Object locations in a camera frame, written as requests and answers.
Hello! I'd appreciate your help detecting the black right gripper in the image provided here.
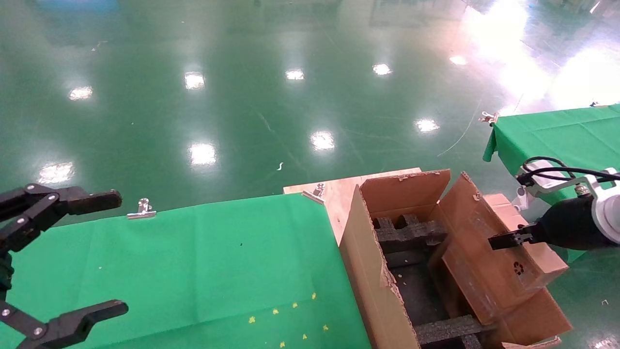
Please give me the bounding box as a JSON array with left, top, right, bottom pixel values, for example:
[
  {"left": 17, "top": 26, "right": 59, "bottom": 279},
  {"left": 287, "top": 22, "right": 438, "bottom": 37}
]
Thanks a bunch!
[{"left": 488, "top": 195, "right": 607, "bottom": 252}]

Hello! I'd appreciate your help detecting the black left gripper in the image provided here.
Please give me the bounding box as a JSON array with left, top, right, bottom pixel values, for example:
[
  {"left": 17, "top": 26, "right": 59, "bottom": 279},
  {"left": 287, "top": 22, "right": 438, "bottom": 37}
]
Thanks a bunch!
[{"left": 0, "top": 183, "right": 129, "bottom": 349}]

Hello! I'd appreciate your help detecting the small brown cardboard box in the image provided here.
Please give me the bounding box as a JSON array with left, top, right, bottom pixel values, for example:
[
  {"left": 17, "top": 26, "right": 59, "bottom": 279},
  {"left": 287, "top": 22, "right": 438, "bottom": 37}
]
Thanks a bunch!
[{"left": 429, "top": 193, "right": 570, "bottom": 326}]

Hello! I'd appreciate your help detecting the large open cardboard carton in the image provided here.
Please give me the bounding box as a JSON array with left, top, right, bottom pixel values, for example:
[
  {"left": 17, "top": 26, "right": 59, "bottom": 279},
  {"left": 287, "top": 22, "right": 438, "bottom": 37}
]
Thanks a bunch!
[{"left": 339, "top": 169, "right": 573, "bottom": 349}]

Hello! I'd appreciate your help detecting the notched black foam insert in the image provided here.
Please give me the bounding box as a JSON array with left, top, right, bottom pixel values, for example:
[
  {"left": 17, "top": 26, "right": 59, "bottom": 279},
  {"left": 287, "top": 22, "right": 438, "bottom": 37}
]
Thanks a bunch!
[{"left": 372, "top": 215, "right": 449, "bottom": 255}]

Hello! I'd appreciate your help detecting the dark grey foam pad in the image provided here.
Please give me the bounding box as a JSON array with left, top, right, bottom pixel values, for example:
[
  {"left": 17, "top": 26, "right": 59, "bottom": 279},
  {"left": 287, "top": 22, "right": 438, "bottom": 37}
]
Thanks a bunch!
[{"left": 387, "top": 252, "right": 456, "bottom": 326}]

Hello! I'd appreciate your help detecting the black foam strip insert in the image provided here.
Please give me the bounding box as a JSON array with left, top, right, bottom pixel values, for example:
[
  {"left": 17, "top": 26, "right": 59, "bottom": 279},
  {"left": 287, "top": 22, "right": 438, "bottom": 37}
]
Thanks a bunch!
[{"left": 414, "top": 315, "right": 487, "bottom": 349}]

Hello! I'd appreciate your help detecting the plain green table cloth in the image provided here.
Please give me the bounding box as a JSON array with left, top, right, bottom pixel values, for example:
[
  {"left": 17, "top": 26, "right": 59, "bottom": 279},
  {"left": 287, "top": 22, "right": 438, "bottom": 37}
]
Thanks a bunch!
[{"left": 483, "top": 104, "right": 620, "bottom": 263}]

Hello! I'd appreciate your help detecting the green cloth with yellow dots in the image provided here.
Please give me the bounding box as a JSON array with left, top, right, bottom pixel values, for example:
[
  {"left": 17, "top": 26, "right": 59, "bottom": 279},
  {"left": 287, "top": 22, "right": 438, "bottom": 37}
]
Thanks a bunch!
[{"left": 0, "top": 193, "right": 372, "bottom": 349}]

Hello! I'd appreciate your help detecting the light plywood board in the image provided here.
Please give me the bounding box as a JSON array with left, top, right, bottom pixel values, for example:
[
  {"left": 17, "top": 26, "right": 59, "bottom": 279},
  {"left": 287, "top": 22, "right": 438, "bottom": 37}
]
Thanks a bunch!
[{"left": 283, "top": 168, "right": 422, "bottom": 243}]

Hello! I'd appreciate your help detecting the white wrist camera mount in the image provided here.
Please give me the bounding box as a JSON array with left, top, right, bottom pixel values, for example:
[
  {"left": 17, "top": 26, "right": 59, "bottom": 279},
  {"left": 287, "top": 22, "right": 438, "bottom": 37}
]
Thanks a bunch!
[{"left": 516, "top": 160, "right": 620, "bottom": 204}]

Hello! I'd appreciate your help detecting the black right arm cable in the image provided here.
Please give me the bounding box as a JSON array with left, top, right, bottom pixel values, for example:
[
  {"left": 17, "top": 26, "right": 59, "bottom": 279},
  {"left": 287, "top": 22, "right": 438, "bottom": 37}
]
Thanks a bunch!
[{"left": 517, "top": 156, "right": 620, "bottom": 187}]

